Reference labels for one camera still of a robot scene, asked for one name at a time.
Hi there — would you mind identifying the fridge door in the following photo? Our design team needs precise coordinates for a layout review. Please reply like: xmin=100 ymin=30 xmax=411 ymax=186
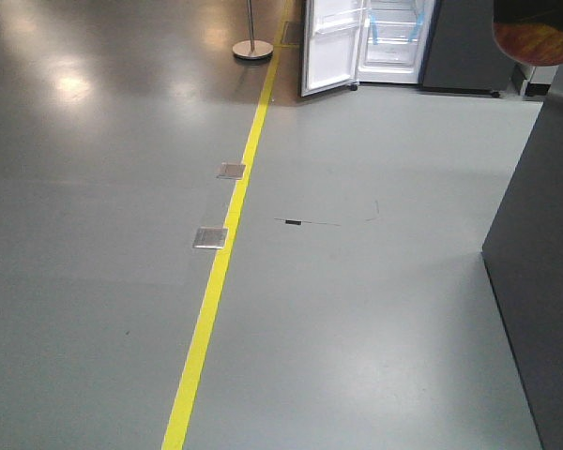
xmin=300 ymin=0 xmax=367 ymax=97

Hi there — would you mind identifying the red yellow apple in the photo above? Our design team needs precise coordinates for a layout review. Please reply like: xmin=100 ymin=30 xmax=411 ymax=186
xmin=492 ymin=0 xmax=563 ymax=67

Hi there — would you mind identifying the grey fridge body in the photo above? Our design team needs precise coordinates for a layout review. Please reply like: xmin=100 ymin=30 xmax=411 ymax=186
xmin=356 ymin=0 xmax=520 ymax=98

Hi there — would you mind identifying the silver floor socket plate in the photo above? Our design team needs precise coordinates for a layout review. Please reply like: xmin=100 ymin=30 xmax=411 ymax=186
xmin=217 ymin=162 xmax=246 ymax=180

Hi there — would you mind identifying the clear crisper drawer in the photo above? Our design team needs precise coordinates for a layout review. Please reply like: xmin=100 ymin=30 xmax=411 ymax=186
xmin=365 ymin=42 xmax=418 ymax=66

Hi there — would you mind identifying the blue tape strip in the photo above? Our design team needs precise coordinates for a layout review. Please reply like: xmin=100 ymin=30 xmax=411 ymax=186
xmin=369 ymin=12 xmax=379 ymax=45
xmin=407 ymin=11 xmax=425 ymax=42

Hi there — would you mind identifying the dark grey island cabinet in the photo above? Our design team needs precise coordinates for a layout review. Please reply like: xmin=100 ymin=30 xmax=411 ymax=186
xmin=482 ymin=95 xmax=563 ymax=449

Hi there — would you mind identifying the white appliance on wheels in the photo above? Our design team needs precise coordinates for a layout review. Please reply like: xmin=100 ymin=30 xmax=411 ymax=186
xmin=512 ymin=63 xmax=558 ymax=97

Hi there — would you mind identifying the matte silver stanchion post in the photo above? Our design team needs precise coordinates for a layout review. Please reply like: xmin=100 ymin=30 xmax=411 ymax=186
xmin=232 ymin=0 xmax=274 ymax=61

